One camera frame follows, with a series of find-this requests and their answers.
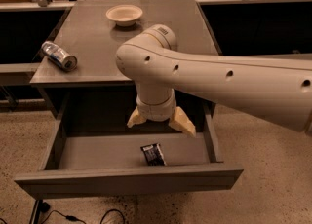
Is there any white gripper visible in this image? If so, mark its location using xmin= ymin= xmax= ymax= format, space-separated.
xmin=127 ymin=95 xmax=196 ymax=137

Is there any dark blue rxbar wrapper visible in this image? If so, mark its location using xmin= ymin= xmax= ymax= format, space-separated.
xmin=141 ymin=143 xmax=166 ymax=166

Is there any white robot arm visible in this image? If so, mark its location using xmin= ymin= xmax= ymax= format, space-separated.
xmin=116 ymin=24 xmax=312 ymax=134

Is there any open grey top drawer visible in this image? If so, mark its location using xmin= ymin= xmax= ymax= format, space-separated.
xmin=15 ymin=104 xmax=243 ymax=200

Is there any grey drawer cabinet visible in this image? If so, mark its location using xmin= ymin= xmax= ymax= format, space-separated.
xmin=29 ymin=0 xmax=229 ymax=134

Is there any silver blue drink can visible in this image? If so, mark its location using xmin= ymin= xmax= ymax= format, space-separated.
xmin=41 ymin=41 xmax=77 ymax=72

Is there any white paper bowl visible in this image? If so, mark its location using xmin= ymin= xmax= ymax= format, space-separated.
xmin=106 ymin=5 xmax=143 ymax=27

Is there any black power adapter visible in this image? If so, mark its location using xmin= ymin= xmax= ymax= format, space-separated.
xmin=29 ymin=200 xmax=50 ymax=224

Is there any black floor cable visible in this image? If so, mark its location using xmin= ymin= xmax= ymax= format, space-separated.
xmin=0 ymin=208 xmax=126 ymax=224

